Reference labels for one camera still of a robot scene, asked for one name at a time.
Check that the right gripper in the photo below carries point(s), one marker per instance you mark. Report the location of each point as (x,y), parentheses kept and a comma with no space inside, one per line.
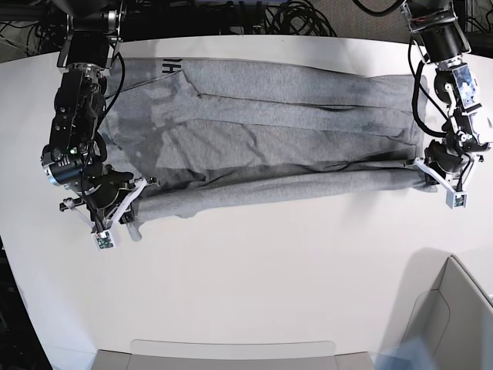
(108,195)

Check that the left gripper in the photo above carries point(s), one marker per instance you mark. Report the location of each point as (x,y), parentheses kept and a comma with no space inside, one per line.
(445,163)

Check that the grey T-shirt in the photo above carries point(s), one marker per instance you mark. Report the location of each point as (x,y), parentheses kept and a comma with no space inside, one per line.
(219,133)

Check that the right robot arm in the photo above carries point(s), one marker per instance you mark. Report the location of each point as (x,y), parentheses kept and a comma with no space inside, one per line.
(75,156)

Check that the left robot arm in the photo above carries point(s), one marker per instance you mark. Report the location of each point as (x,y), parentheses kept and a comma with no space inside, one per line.
(467,130)

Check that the white box at right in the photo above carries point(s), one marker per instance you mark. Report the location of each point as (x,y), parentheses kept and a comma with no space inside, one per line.
(451,325)

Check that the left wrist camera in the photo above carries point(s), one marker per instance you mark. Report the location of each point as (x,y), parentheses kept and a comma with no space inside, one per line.
(456,199)

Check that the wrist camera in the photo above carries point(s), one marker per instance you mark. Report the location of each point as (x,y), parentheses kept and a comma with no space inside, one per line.
(456,199)
(104,240)

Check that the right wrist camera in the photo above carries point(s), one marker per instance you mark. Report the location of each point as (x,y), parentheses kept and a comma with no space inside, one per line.
(104,240)

